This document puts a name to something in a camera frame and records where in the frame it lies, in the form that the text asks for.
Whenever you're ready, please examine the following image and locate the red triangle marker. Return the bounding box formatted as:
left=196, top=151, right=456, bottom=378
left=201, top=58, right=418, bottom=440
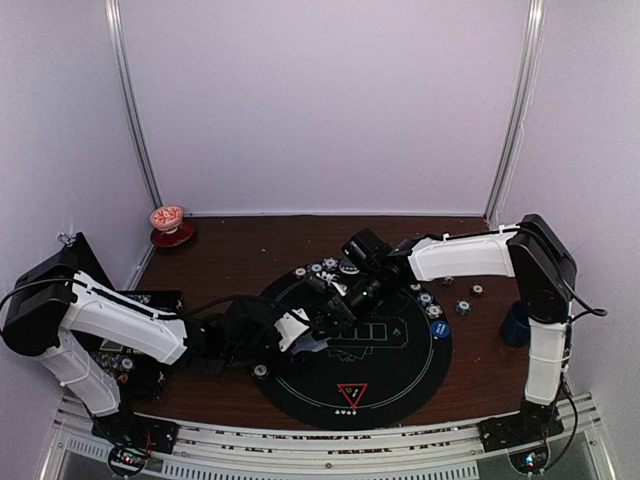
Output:
left=337, top=383, right=369, bottom=409

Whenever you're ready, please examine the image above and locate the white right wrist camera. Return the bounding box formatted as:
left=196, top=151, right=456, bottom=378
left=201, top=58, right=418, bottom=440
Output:
left=305, top=271, right=348, bottom=296

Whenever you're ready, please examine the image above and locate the right aluminium frame post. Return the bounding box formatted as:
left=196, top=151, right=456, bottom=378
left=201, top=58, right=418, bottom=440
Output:
left=483, top=0, right=547, bottom=227

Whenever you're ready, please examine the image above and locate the blue white chip top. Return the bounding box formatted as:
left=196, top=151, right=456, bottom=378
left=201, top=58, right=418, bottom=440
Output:
left=322, top=257, right=339, bottom=272

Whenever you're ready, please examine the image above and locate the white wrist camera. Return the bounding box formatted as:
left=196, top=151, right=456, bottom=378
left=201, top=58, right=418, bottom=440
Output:
left=305, top=271, right=348, bottom=296
left=274, top=309, right=311, bottom=353

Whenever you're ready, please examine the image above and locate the blue playing card deck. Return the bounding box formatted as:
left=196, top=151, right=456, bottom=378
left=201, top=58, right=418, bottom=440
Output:
left=291, top=334, right=328, bottom=355

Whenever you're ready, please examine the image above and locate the dark blue mug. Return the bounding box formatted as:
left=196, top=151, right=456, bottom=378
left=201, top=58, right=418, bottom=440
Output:
left=499, top=301, right=531, bottom=348

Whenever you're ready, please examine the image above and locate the round black poker mat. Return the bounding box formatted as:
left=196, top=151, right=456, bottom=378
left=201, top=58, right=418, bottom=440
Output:
left=253, top=284, right=453, bottom=430

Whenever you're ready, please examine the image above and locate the left aluminium frame post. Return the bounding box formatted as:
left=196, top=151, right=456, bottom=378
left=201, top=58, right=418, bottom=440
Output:
left=105, top=0, right=162, bottom=208

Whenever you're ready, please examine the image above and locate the green chip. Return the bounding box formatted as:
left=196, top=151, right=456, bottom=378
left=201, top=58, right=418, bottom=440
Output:
left=417, top=291, right=433, bottom=307
left=307, top=263, right=324, bottom=275

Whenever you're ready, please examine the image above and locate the black poker chip case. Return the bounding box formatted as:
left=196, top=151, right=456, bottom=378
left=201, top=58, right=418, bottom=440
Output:
left=38, top=233, right=187, bottom=416

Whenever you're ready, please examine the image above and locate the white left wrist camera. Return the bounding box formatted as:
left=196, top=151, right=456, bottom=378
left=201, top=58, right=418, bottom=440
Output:
left=274, top=309, right=311, bottom=353

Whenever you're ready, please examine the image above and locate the front aluminium rail base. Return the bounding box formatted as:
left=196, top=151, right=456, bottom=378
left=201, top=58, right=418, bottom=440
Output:
left=35, top=394, right=621, bottom=479

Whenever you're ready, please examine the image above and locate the clear acrylic dealer button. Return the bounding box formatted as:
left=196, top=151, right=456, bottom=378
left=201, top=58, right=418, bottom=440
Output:
left=339, top=259, right=359, bottom=275

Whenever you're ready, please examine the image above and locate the red patterned bowl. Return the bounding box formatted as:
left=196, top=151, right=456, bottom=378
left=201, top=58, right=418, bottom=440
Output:
left=149, top=205, right=184, bottom=234

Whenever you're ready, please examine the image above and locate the aluminium frame post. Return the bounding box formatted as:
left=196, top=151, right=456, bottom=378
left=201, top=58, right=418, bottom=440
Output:
left=483, top=0, right=547, bottom=227
left=105, top=0, right=162, bottom=208

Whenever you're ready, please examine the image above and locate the blue white chip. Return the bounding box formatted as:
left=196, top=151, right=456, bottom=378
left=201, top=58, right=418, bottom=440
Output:
left=425, top=304, right=443, bottom=320
left=322, top=257, right=339, bottom=272

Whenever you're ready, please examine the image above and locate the red white chip stack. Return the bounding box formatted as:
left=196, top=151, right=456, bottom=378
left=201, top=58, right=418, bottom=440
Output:
left=470, top=284, right=485, bottom=297

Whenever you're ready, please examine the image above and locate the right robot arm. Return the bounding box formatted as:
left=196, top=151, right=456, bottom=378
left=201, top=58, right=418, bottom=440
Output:
left=312, top=214, right=607, bottom=442

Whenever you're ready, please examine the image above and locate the blue round blind button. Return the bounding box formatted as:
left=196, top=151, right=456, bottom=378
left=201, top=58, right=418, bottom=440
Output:
left=430, top=320, right=451, bottom=339

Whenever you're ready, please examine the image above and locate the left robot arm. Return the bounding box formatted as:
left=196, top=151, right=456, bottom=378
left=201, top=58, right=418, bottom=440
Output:
left=1, top=250, right=251, bottom=444

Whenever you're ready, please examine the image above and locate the green chip top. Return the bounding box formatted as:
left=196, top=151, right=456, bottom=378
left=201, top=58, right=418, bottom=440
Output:
left=307, top=263, right=324, bottom=275

